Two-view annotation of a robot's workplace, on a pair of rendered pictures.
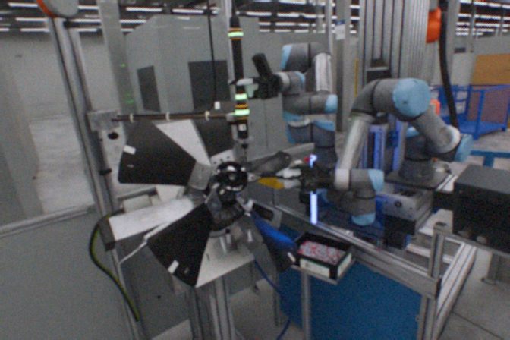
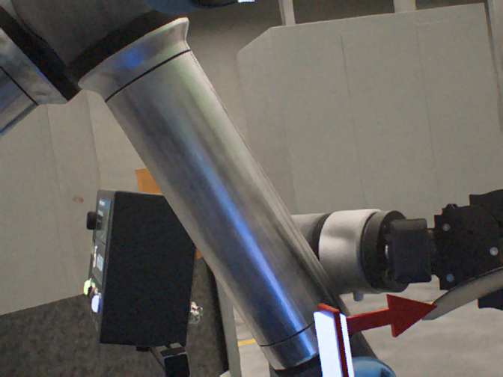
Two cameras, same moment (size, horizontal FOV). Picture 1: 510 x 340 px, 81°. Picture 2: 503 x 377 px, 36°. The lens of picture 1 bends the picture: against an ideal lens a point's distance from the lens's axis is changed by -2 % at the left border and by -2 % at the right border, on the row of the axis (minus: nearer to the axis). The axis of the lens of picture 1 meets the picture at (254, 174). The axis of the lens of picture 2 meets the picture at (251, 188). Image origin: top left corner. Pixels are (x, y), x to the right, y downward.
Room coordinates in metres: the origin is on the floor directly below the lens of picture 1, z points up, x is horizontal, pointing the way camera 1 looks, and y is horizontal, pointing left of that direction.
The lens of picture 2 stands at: (1.66, -0.15, 1.28)
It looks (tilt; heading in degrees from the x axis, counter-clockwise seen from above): 3 degrees down; 200
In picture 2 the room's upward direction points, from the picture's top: 9 degrees counter-clockwise
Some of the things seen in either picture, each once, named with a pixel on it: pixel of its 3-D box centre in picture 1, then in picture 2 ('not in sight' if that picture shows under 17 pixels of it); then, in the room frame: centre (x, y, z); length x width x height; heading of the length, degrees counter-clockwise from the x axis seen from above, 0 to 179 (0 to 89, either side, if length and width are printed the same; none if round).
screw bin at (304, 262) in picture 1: (319, 253); not in sight; (1.03, -0.23, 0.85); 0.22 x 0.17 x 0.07; 51
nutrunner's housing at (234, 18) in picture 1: (239, 82); not in sight; (1.06, 0.03, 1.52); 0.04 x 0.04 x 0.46
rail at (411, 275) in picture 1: (332, 237); not in sight; (1.19, -0.33, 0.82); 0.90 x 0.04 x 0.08; 35
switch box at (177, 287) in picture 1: (174, 264); not in sight; (1.21, 0.40, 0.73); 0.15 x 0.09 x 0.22; 35
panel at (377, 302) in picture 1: (332, 304); not in sight; (1.19, -0.33, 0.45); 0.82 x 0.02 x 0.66; 35
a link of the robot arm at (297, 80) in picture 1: (290, 82); not in sight; (1.26, -0.17, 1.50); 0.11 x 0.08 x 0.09; 135
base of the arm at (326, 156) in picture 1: (324, 152); not in sight; (1.67, -0.40, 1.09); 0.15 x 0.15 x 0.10
